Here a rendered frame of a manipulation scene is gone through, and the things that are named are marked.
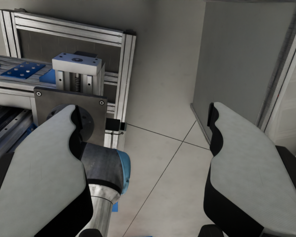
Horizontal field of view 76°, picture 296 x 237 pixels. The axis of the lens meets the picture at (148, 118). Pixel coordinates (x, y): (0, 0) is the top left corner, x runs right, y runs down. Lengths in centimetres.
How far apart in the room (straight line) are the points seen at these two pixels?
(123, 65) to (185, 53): 54
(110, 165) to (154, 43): 125
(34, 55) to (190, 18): 115
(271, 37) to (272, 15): 7
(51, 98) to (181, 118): 143
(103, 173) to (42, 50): 120
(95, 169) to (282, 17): 74
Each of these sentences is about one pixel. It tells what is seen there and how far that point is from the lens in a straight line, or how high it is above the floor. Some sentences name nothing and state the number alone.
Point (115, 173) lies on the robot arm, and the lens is 51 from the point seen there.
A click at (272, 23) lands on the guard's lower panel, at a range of 85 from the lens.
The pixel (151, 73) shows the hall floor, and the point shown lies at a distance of 167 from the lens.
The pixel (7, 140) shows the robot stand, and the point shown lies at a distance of 75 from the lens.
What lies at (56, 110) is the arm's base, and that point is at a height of 106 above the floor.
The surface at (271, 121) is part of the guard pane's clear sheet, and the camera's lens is 83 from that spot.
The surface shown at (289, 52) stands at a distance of 75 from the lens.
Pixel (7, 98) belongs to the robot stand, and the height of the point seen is 95.
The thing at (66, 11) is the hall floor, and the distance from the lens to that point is 167.
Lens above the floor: 159
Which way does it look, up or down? 58 degrees down
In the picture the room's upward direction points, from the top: 176 degrees clockwise
